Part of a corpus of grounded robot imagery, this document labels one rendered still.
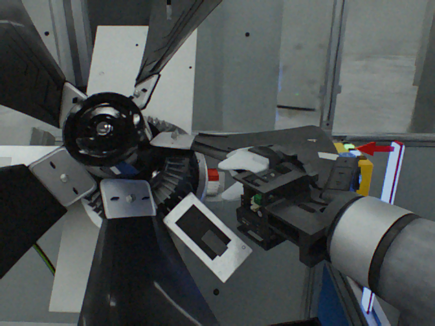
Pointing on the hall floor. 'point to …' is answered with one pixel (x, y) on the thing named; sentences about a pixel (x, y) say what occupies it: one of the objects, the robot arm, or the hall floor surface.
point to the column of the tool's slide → (66, 67)
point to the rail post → (314, 290)
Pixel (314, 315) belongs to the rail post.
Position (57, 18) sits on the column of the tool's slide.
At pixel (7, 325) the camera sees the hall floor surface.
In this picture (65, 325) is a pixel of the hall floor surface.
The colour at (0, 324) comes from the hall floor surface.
